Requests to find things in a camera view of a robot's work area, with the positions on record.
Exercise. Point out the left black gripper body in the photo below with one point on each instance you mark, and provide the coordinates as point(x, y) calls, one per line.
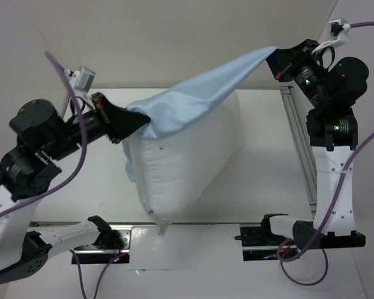
point(107, 114)

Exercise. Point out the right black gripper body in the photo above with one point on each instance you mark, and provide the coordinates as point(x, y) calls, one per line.
point(288, 63)

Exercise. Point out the light blue pillowcase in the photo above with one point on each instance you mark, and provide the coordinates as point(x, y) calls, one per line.
point(184, 104)

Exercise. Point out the white pillow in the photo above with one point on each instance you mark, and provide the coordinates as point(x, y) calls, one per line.
point(171, 173)

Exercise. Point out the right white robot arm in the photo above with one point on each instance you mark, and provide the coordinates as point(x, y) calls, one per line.
point(333, 137)

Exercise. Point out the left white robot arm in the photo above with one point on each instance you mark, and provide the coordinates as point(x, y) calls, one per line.
point(43, 138)

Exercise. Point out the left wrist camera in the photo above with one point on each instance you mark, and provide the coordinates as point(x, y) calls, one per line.
point(81, 79)

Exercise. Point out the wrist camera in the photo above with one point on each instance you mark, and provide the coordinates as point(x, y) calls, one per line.
point(337, 35)
point(81, 79)

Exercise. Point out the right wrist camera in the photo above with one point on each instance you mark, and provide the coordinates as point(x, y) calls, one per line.
point(337, 35)

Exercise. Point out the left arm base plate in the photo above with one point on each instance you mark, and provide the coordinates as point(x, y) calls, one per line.
point(116, 250)

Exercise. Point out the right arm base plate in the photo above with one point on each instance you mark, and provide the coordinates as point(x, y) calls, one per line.
point(258, 244)

